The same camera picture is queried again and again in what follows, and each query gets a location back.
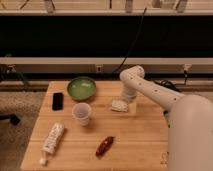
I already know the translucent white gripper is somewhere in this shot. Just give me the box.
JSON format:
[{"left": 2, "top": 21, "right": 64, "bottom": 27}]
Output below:
[{"left": 122, "top": 96, "right": 137, "bottom": 114}]

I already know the white sponge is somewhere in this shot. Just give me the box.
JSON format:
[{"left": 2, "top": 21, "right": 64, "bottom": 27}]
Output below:
[{"left": 111, "top": 100, "right": 128, "bottom": 112}]

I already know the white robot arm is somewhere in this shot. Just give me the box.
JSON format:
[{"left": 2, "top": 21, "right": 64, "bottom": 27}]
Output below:
[{"left": 120, "top": 65, "right": 213, "bottom": 171}]

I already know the red sausage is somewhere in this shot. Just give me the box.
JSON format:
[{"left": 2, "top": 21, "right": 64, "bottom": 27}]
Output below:
[{"left": 95, "top": 136, "right": 114, "bottom": 157}]

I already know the green bowl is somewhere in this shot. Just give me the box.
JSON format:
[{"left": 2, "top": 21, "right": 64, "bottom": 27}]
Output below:
[{"left": 67, "top": 77, "right": 96, "bottom": 101}]

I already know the translucent plastic cup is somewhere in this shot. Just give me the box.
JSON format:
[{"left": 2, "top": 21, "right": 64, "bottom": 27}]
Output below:
[{"left": 72, "top": 103, "right": 92, "bottom": 126}]

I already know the black smartphone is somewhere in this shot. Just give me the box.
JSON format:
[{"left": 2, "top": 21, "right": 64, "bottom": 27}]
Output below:
[{"left": 52, "top": 93, "right": 63, "bottom": 111}]

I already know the white toothpaste tube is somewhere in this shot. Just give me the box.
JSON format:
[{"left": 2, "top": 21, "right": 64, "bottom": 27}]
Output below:
[{"left": 39, "top": 122, "right": 65, "bottom": 166}]

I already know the black chair base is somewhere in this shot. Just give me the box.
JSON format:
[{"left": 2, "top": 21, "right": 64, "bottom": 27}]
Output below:
[{"left": 0, "top": 114, "right": 20, "bottom": 125}]

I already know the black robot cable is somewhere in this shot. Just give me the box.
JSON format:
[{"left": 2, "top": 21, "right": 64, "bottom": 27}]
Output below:
[{"left": 153, "top": 79, "right": 183, "bottom": 93}]

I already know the black hanging cable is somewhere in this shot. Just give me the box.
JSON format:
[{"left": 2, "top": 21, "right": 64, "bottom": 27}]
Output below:
[{"left": 111, "top": 7, "right": 148, "bottom": 74}]

